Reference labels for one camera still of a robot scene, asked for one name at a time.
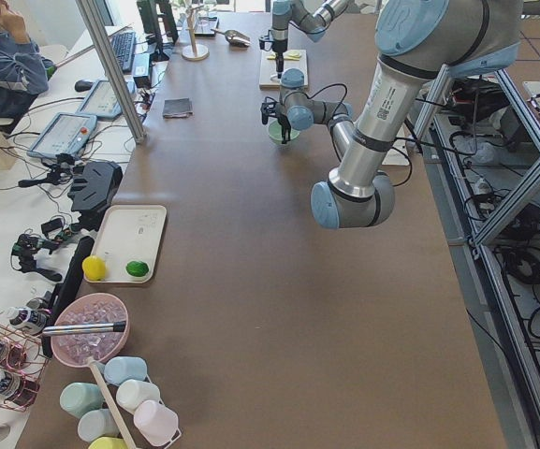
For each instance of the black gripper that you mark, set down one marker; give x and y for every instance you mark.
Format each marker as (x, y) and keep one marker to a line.
(279, 48)
(283, 113)

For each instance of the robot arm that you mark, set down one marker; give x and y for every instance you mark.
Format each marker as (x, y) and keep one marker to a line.
(313, 24)
(414, 40)

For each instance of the light green bowl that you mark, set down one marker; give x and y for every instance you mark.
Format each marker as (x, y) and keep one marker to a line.
(272, 132)

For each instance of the pink bowl with ice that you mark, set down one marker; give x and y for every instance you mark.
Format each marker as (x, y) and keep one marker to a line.
(73, 350)

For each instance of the metal scoop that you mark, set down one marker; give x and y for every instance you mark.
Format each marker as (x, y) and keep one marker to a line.
(234, 38)

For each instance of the bamboo cutting board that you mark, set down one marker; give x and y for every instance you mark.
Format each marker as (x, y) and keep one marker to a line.
(294, 71)

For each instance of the wooden mug tree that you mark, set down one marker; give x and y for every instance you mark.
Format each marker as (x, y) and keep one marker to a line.
(192, 51)

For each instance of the dark grey cloth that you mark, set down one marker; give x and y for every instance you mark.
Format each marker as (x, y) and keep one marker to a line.
(177, 108)

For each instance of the black keyboard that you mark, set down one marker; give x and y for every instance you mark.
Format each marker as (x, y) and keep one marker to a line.
(123, 46)

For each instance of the rear teach pendant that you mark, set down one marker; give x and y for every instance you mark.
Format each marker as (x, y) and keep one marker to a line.
(101, 102)

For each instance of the teach pendant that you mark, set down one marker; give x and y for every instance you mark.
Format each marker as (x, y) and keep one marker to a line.
(67, 133)
(101, 102)

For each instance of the white serving tray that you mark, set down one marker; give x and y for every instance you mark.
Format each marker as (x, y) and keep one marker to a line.
(129, 232)

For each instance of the computer mouse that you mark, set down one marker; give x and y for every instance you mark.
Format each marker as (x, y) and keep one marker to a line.
(83, 85)

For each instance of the green lime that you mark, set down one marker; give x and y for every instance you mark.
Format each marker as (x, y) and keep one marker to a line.
(137, 268)

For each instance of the front teach pendant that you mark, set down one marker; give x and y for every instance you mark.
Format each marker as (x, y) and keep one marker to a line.
(67, 133)

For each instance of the yellow lemon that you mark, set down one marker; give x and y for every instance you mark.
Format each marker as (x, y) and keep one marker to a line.
(94, 268)

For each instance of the seated person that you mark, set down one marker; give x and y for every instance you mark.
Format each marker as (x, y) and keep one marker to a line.
(23, 71)

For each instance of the metal tongs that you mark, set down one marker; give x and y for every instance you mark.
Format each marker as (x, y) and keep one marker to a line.
(81, 329)

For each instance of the light blue plastic cup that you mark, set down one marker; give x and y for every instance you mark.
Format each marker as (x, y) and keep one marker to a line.
(122, 368)

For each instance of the white plastic cup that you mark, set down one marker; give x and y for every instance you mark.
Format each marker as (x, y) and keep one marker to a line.
(131, 393)

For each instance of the pink plastic cup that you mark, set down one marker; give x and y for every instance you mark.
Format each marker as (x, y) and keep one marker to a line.
(157, 423)

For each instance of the mint green plastic cup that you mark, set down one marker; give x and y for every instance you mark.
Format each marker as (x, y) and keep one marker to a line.
(78, 399)

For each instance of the pale teal plastic cup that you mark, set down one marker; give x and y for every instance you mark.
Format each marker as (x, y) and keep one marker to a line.
(96, 424)

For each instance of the yellow plastic cup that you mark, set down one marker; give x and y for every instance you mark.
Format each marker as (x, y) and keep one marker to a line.
(108, 443)

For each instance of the aluminium frame post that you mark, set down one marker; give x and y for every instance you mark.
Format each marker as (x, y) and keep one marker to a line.
(98, 33)

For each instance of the copper wire bottle rack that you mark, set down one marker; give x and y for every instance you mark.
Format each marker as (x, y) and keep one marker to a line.
(22, 364)

